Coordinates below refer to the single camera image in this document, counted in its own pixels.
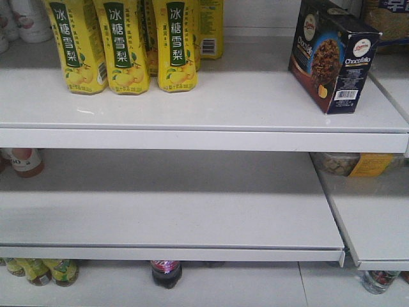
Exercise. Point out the clear tub of cookies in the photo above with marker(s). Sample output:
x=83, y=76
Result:
x=358, y=164

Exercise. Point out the orange tea drink bottle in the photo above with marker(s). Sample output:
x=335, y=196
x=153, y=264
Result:
x=26, y=162

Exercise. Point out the white peach drink bottle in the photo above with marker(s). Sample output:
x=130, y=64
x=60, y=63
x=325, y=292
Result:
x=32, y=20

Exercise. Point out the white store shelving unit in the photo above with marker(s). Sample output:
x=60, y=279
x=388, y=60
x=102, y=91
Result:
x=219, y=178

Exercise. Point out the dark blue Chocofello cookie box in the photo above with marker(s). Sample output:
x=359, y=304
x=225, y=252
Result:
x=331, y=55

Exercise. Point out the yellow pear drink bottle back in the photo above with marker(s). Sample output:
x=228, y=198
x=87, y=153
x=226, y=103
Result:
x=211, y=27

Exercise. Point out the dark cola bottle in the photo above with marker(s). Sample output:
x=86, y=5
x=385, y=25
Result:
x=166, y=273

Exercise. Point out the yellow pear drink bottle middle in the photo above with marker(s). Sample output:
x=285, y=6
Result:
x=125, y=54

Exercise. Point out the green tea bottle lower shelf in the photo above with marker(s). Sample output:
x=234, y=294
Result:
x=64, y=271

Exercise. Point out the blue bag of crackers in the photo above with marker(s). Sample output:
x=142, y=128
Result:
x=391, y=19

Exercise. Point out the clear water bottle lower right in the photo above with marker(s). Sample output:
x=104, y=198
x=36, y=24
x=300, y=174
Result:
x=377, y=282

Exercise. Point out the yellow pear drink bottle left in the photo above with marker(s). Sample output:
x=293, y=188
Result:
x=81, y=51

